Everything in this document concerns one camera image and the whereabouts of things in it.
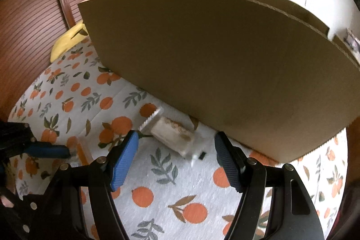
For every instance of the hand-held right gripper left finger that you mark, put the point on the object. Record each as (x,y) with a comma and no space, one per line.
(123,161)

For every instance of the brown cardboard box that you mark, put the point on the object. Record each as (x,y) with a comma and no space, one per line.
(211,60)

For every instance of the orange fruit print bedspread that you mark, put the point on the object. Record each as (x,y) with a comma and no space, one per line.
(182,186)

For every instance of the pile of papers and packets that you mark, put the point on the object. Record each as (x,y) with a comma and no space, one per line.
(353,43)

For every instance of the yellow pillow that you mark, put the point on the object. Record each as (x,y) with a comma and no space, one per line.
(63,43)

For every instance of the clear packet of white snack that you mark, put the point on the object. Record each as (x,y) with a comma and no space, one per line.
(171,133)

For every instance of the small clear plastic wrapper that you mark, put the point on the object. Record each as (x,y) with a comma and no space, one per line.
(81,152)

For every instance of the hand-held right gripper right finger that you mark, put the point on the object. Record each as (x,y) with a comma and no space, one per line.
(229,162)

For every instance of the wooden wardrobe door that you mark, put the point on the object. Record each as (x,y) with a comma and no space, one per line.
(33,18)

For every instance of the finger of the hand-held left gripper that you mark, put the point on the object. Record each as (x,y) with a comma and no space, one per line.
(47,150)
(22,214)

